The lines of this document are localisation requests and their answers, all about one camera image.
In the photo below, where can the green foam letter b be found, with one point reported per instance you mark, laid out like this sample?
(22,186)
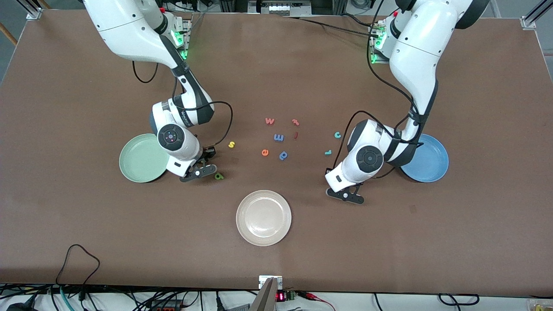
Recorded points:
(217,176)

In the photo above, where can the red digit display module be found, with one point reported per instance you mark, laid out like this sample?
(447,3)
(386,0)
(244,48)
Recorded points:
(287,296)

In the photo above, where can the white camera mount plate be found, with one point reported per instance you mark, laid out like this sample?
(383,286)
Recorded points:
(262,282)

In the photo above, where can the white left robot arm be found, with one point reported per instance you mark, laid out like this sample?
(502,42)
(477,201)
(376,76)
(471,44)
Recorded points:
(423,47)

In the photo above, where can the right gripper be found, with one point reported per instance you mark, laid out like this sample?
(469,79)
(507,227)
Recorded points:
(208,152)

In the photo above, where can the pale green round plate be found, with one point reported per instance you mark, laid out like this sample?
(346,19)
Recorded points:
(142,159)

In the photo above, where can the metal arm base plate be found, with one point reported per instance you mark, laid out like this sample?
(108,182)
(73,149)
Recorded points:
(376,47)
(185,34)

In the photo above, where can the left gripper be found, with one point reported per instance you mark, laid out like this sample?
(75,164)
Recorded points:
(327,169)

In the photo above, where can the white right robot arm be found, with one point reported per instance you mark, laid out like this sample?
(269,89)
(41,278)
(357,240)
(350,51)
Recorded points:
(129,30)

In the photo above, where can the blue foam letter p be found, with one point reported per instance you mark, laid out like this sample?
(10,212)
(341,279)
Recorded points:
(282,155)

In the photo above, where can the black power strip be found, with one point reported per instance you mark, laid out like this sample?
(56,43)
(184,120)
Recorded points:
(166,306)

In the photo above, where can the blue round plate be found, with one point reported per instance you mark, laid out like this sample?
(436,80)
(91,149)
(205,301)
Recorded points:
(430,162)

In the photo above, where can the beige round plate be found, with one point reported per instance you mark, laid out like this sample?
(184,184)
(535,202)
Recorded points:
(263,218)

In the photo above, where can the grey camera pole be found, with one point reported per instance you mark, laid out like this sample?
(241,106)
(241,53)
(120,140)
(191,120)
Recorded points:
(265,300)

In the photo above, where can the blue foam letter m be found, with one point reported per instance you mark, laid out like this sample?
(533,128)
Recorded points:
(279,138)

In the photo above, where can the aluminium frame post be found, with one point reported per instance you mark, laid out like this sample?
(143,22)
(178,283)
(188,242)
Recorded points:
(32,11)
(533,17)

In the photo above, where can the red foam letter w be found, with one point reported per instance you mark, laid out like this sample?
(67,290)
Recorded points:
(269,121)

